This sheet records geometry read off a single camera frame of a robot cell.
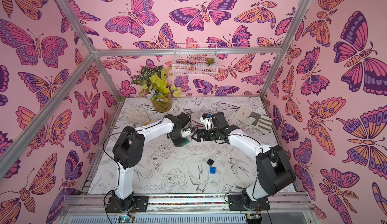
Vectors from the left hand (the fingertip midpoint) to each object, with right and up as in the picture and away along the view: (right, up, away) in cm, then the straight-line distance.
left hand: (180, 141), depth 94 cm
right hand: (+11, +6, -9) cm, 16 cm away
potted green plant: (-16, +36, +3) cm, 39 cm away
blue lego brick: (+19, -13, -11) cm, 26 cm away
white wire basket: (+5, +53, +6) cm, 54 cm away
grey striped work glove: (+56, +11, +9) cm, 57 cm away
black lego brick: (+18, -10, -9) cm, 22 cm away
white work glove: (-33, +16, +15) cm, 40 cm away
